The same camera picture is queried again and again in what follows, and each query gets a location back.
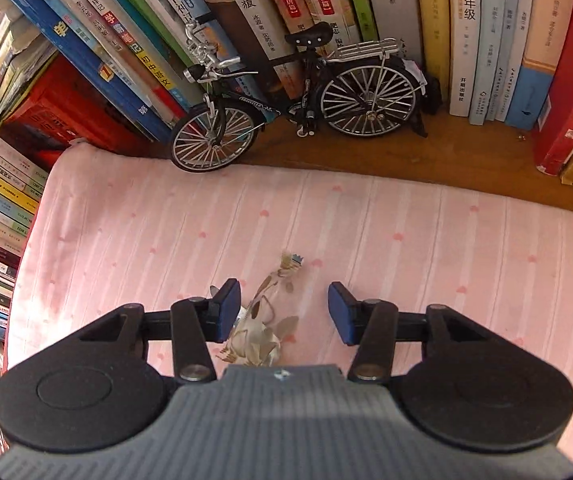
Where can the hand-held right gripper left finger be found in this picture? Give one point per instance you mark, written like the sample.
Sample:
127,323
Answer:
229,310

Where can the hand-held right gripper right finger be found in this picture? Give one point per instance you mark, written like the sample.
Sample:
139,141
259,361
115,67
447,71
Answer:
341,310

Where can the clear leaf-printed wrapper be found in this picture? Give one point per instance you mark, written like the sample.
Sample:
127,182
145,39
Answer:
261,330

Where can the row of tall upright books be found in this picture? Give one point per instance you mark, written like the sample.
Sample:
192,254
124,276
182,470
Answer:
466,35

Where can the pink striped cloth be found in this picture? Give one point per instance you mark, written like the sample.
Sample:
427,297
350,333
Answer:
416,240

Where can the black model bicycle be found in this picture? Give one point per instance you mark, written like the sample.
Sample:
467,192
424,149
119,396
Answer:
366,97

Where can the red plastic crate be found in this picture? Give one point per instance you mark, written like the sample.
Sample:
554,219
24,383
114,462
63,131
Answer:
66,115

